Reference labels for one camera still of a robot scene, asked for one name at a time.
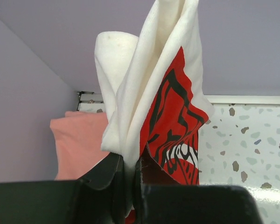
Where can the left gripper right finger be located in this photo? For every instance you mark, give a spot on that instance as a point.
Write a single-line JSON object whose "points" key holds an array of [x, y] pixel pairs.
{"points": [[158, 199]]}

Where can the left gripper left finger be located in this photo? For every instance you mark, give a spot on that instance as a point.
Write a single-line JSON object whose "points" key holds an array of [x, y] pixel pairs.
{"points": [[97, 197]]}

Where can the white red print t shirt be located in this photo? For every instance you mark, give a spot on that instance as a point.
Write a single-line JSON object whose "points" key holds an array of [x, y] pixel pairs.
{"points": [[151, 86]]}

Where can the folded salmon pink t shirt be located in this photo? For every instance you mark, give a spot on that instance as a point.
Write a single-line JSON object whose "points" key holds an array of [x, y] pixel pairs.
{"points": [[78, 137]]}

